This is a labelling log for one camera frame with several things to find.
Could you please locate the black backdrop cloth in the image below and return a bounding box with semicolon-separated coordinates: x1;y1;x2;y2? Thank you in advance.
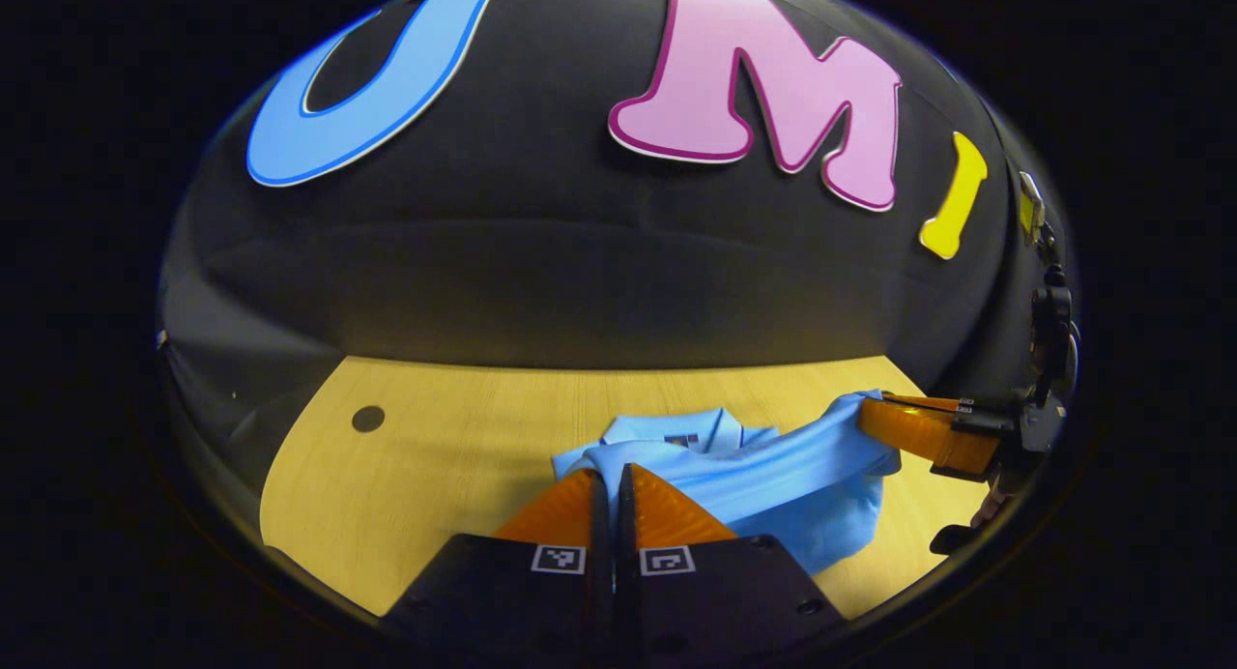
155;0;1074;515

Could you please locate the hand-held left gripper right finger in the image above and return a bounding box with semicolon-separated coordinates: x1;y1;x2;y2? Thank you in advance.
616;463;853;653

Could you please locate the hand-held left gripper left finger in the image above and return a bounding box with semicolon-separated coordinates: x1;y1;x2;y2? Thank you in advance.
382;466;615;653

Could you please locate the light blue T-shirt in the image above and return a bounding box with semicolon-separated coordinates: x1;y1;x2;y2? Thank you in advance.
551;389;905;578

